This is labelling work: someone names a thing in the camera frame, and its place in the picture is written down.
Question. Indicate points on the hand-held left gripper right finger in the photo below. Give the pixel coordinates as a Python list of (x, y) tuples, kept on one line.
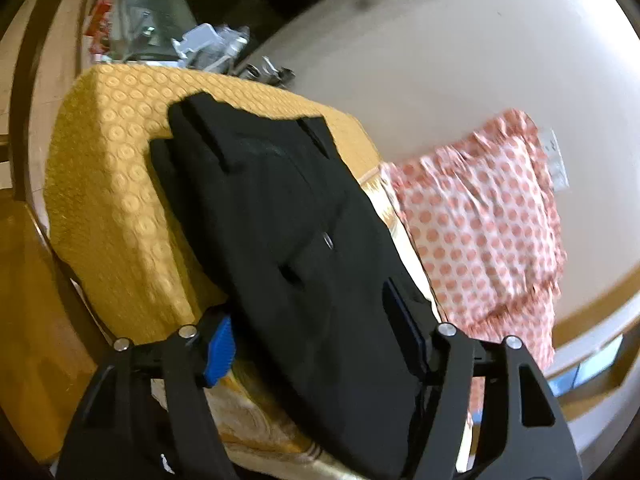
[(406, 321)]

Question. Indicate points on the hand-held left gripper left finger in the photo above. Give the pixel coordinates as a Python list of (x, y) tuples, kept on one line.
[(219, 347)]

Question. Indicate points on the black pants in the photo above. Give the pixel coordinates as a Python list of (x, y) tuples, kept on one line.
[(280, 240)]

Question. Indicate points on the cream floral bed sheet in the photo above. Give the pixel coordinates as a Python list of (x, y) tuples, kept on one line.
[(260, 420)]

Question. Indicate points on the pink polka dot pillow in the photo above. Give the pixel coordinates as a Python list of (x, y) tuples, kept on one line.
[(480, 240)]

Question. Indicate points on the yellow patterned bedspread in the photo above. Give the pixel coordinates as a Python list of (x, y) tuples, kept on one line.
[(115, 195)]

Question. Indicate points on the small metal object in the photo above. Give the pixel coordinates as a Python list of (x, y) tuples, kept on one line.
[(267, 71)]

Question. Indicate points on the grey plastic device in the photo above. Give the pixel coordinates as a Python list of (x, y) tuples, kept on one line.
[(212, 45)]

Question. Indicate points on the clear plastic bag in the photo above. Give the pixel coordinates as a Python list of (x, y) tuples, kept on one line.
[(145, 15)]

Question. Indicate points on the red packet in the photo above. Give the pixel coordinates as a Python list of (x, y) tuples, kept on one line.
[(100, 25)]

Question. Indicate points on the white wall socket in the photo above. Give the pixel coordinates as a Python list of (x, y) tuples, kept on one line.
[(556, 157)]

